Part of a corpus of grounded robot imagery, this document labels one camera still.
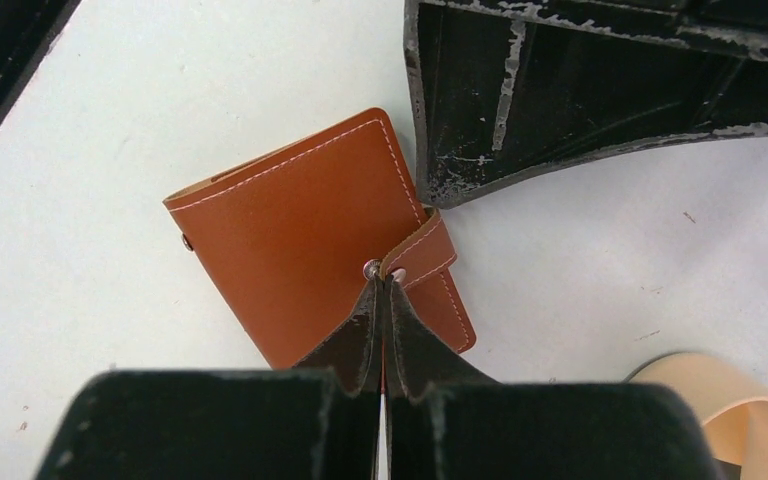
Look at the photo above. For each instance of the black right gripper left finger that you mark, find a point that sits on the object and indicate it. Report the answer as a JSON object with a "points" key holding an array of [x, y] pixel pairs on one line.
{"points": [[318, 419]]}

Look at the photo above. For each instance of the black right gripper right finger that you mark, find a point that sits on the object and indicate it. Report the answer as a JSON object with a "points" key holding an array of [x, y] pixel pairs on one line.
{"points": [[448, 420]]}

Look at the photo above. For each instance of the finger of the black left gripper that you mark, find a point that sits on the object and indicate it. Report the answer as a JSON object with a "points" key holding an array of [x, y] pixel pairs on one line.
{"points": [[503, 91]]}

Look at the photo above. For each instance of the brown leather card holder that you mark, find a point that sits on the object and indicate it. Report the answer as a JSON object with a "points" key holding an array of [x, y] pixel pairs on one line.
{"points": [[289, 238]]}

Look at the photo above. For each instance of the beige oval card tray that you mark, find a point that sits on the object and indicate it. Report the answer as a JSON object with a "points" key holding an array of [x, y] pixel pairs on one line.
{"points": [[731, 406]]}

